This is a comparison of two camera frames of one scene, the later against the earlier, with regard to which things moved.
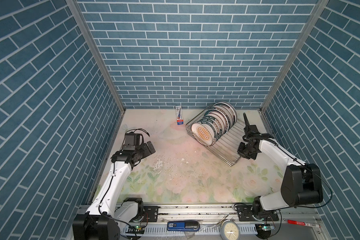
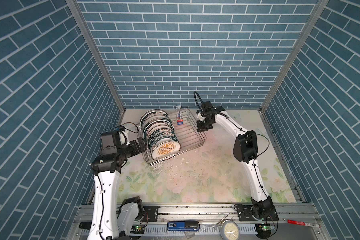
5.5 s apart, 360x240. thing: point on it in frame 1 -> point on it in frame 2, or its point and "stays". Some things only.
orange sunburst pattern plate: [202, 134] -> [164, 148]
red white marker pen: [300, 223] stays
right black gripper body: [244, 150] -> [204, 125]
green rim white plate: [215, 126] -> [161, 139]
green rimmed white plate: [226, 114] -> [155, 123]
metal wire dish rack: [226, 148] -> [189, 132]
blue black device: [183, 226] stays
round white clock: [229, 230] stays
